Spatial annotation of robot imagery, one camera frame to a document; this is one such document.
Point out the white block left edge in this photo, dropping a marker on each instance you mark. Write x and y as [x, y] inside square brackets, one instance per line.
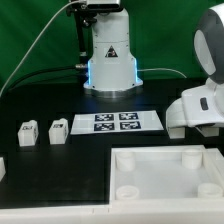
[2, 168]

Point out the marker sheet with tags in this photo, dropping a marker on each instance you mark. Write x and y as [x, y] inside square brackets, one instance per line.
[116, 122]

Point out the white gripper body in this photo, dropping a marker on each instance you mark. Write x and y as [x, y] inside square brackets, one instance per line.
[199, 106]

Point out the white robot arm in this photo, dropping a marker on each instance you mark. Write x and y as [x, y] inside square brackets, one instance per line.
[113, 69]

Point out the white square tabletop part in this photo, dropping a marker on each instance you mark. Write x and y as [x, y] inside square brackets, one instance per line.
[166, 172]

